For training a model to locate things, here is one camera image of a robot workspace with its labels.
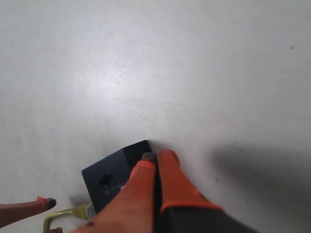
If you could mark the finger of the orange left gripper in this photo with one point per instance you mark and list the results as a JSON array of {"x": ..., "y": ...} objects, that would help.
[
  {"x": 11, "y": 213},
  {"x": 55, "y": 230}
]

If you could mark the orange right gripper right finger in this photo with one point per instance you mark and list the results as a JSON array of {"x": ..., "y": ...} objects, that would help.
[{"x": 184, "y": 209}]

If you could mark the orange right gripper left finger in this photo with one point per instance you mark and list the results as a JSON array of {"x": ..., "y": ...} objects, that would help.
[{"x": 132, "y": 209}]

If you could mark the small black network box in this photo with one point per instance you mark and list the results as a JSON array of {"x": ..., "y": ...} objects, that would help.
[{"x": 105, "y": 178}]

